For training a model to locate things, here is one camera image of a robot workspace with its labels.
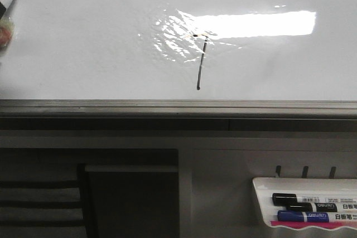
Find dark panel with white edge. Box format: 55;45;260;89
85;164;180;237

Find black tray hook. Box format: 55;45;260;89
301;166;309;178
275;165;281;178
329;166;336;179

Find white whiteboard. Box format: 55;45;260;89
1;0;356;101

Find black tray hook middle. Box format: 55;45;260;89
301;166;309;178

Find blue capped whiteboard marker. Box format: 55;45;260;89
277;210;356;223

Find white plastic marker tray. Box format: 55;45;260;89
253;177;356;237

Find black capped whiteboard marker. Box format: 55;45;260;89
272;193;356;206

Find black tray hook right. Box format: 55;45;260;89
329;166;336;179

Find grey aluminium whiteboard frame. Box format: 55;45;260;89
1;99;356;132

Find black chair backrest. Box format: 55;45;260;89
1;163;99;237

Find black whiteboard marker with tape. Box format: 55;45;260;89
1;0;14;48

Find black tray hook left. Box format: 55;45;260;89
275;165;281;178

